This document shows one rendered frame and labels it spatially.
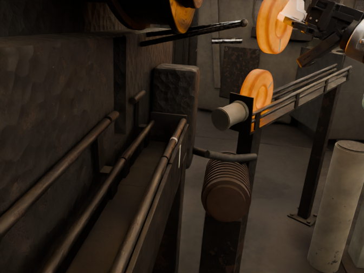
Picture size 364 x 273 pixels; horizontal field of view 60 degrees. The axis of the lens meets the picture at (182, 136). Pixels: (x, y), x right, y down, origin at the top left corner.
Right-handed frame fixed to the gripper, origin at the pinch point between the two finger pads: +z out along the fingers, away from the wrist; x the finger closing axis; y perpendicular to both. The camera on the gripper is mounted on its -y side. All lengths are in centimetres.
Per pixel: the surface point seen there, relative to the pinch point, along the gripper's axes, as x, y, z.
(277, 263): -24, -87, -30
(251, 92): 7.0, -18.9, -5.1
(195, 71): 29.0, -12.9, -1.8
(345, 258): -48, -81, -47
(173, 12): 54, 2, -16
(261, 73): 2.4, -14.6, -3.5
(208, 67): -173, -87, 139
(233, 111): 14.6, -23.0, -6.3
